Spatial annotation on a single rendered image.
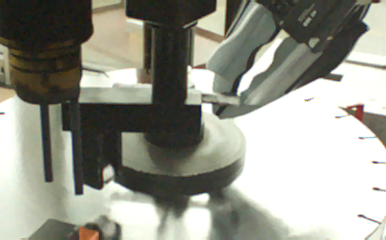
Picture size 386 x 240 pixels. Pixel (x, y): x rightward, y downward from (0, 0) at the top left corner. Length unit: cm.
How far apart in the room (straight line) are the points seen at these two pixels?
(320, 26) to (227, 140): 13
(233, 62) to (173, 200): 11
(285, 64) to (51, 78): 19
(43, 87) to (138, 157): 18
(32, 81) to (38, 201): 15
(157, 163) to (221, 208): 6
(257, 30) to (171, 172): 12
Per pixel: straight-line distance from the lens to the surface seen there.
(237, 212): 46
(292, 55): 47
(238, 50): 50
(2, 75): 118
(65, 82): 33
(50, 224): 39
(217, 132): 53
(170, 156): 49
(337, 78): 85
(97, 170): 43
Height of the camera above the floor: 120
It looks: 26 degrees down
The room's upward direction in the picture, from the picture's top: 2 degrees clockwise
